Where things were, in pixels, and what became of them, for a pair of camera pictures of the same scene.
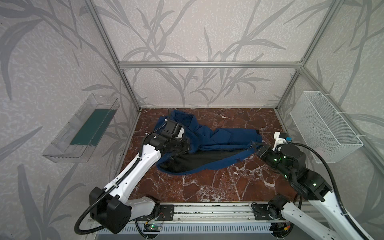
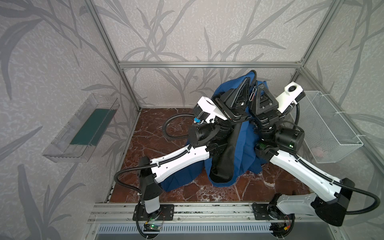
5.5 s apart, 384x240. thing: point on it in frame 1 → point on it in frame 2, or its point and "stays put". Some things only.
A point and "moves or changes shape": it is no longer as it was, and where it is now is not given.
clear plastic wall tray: [77, 140] stays put
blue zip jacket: [207, 148] moves or changes shape
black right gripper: [261, 149] → [265, 114]
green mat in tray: [91, 131] stays put
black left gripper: [182, 145] → [229, 112]
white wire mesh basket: [325, 129] stays put
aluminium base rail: [214, 212] stays put
